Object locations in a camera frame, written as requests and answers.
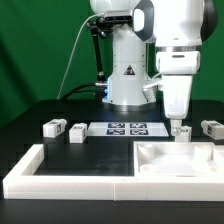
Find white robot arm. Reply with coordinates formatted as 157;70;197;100
90;0;218;136

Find grey camera cable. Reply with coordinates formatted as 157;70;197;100
57;12;105;100

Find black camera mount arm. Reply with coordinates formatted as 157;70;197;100
87;17;109;82

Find white U-shaped fence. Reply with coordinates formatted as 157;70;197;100
3;144;224;201

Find white square tabletop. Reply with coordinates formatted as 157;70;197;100
134;142;224;177

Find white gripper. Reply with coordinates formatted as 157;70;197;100
156;51;201;136

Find grey mounted camera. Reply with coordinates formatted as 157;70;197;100
104;10;132;21

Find black cables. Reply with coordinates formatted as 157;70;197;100
59;83;105;100

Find white marker plate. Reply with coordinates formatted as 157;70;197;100
88;122;168;137

